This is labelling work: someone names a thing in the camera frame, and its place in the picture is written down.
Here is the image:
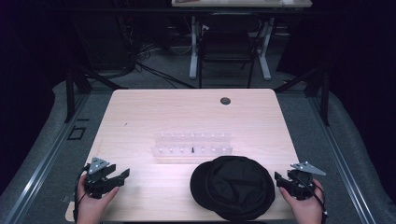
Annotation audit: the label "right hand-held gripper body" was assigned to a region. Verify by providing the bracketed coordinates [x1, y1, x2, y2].
[287, 161, 327, 201]

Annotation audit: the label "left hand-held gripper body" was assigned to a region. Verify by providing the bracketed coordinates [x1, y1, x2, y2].
[83, 156, 112, 200]

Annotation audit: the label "black hat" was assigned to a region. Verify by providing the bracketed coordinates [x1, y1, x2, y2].
[189, 155, 276, 222]

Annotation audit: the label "person's left hand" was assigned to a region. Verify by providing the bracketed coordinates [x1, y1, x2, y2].
[76, 174, 120, 224]

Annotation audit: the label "person's right hand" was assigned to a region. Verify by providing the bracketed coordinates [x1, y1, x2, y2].
[278, 178, 325, 224]

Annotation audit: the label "clear acrylic peg rack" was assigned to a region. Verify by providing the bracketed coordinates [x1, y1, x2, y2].
[150, 131, 234, 159]

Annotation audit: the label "black metal stand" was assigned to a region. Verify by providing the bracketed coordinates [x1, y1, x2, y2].
[273, 63, 332, 127]
[64, 60, 129, 124]

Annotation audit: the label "black chair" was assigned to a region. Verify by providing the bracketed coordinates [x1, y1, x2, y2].
[197, 12, 263, 90]

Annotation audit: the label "white-legged desk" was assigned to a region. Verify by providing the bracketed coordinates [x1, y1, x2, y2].
[170, 0, 314, 82]

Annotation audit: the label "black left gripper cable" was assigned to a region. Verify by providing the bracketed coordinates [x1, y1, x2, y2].
[73, 163, 92, 222]

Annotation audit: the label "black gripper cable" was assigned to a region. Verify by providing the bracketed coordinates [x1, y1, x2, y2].
[73, 163, 92, 222]
[294, 175, 329, 222]

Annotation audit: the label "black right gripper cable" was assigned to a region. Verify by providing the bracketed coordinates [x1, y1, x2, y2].
[294, 175, 329, 222]

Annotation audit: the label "aluminium floor rail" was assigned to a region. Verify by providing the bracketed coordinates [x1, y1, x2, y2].
[2, 92, 92, 224]
[307, 94, 378, 224]

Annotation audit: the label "black floor cables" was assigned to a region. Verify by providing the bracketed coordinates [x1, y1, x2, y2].
[116, 15, 198, 91]

